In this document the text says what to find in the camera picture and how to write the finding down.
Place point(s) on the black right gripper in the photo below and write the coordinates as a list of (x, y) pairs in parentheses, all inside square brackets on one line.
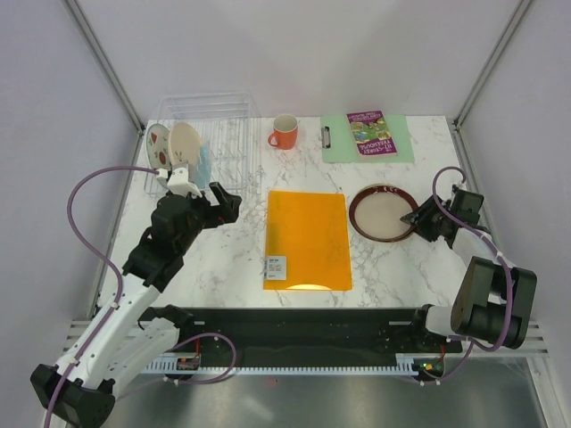
[(420, 217)]

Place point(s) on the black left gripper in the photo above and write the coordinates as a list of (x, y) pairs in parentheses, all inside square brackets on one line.
[(228, 203)]

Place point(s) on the brown rimmed plate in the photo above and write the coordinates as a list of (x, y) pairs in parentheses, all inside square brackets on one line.
[(375, 214)]

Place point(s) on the cream leaf pattern plate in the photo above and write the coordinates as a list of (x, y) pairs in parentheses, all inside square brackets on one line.
[(185, 146)]

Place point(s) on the green cream branch plate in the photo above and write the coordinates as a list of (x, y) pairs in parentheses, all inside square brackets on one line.
[(380, 185)]

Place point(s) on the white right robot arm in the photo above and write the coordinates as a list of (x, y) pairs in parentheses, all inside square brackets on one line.
[(495, 297)]

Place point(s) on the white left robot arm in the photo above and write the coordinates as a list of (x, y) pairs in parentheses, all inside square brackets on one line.
[(84, 384)]

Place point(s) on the orange plastic folder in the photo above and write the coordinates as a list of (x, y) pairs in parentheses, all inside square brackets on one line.
[(307, 242)]

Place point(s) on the orange mug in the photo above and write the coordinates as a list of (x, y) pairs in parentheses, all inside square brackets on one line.
[(285, 132)]

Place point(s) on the watermelon pattern plate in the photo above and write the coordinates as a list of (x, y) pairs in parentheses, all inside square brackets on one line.
[(156, 144)]

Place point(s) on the purple book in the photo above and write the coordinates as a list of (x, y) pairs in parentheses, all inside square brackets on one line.
[(371, 134)]

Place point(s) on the green clipboard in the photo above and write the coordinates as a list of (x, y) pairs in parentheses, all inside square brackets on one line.
[(338, 145)]

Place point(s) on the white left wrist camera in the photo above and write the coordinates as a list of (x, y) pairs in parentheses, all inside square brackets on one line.
[(178, 180)]

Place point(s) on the white wire dish rack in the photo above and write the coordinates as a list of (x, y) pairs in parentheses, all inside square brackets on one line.
[(225, 122)]

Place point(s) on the right aluminium frame post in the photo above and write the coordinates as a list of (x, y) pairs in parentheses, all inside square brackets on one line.
[(492, 62)]

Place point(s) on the aluminium frame post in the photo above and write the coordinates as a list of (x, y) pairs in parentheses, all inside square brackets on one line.
[(87, 32), (492, 62)]

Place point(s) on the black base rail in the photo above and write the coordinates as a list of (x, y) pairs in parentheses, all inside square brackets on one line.
[(303, 337)]

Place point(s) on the white slotted cable duct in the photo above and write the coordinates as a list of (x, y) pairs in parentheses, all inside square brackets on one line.
[(403, 365)]

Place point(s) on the left aluminium frame post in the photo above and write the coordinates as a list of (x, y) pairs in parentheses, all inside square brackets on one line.
[(87, 32)]

